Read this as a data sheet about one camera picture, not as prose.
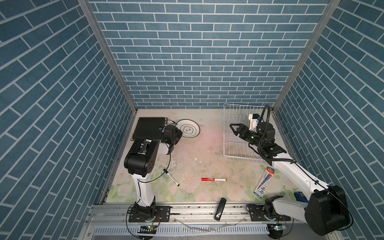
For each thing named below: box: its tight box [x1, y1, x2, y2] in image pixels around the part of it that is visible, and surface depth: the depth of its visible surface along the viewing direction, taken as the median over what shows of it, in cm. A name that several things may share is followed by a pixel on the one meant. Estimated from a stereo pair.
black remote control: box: [214, 197, 227, 222], surface depth 75 cm
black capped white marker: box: [163, 168, 180, 187], surface depth 86 cm
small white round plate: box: [176, 119, 201, 138], surface depth 107 cm
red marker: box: [201, 178, 227, 182], surface depth 86 cm
